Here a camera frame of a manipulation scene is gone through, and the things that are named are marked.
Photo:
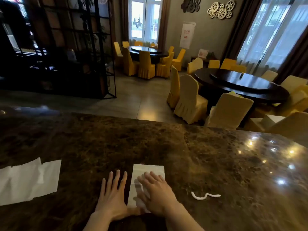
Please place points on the person's left little finger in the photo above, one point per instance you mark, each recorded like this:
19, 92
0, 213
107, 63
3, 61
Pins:
103, 188

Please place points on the small white standing sign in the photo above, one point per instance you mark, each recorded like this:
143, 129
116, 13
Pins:
202, 53

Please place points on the person's right forearm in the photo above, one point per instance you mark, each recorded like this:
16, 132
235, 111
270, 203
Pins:
182, 217

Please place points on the twisted white paper strip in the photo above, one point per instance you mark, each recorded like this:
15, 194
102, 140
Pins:
201, 197

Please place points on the white framed glass door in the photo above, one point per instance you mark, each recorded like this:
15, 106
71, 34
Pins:
144, 19

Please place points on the white paper napkin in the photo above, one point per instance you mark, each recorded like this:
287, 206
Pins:
146, 168

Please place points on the dark wooden side table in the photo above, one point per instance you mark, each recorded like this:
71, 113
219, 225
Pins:
208, 60

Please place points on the white wall poster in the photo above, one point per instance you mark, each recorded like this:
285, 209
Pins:
187, 35

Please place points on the person's right hand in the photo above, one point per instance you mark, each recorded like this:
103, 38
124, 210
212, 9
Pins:
160, 197

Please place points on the round dark dining table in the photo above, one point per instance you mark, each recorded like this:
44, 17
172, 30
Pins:
158, 55
264, 92

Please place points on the person's left thumb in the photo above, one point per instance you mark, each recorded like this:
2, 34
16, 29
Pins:
136, 211

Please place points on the person's right thumb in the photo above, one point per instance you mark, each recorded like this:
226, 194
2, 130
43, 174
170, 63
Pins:
140, 199

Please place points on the group of yellow covered chairs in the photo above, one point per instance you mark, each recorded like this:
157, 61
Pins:
190, 101
145, 66

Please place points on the brown curtain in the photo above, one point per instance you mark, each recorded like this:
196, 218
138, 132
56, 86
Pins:
164, 21
296, 57
240, 26

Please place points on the person's left middle finger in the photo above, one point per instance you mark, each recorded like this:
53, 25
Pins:
117, 181

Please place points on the dark gear wall decoration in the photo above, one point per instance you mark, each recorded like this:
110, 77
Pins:
190, 4

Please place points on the person's left forearm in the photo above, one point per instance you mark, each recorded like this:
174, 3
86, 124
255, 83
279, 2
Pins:
97, 222

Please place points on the person's left hand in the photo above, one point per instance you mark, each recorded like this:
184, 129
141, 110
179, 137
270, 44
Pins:
112, 202

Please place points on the white sheer curtain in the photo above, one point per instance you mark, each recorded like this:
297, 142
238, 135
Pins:
276, 33

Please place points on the golden gear wall decoration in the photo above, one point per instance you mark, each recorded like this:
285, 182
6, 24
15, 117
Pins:
221, 9

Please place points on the black metal shelf divider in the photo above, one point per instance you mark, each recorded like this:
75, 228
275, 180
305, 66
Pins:
98, 45

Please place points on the person's right middle finger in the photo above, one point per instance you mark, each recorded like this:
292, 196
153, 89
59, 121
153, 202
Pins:
151, 178

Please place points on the person's right little finger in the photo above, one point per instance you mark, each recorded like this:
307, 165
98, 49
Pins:
163, 180

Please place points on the dark round turntable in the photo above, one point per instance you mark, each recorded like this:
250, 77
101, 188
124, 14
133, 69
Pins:
240, 80
144, 49

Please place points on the crumpled white paper sheet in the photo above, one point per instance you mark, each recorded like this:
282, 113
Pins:
26, 181

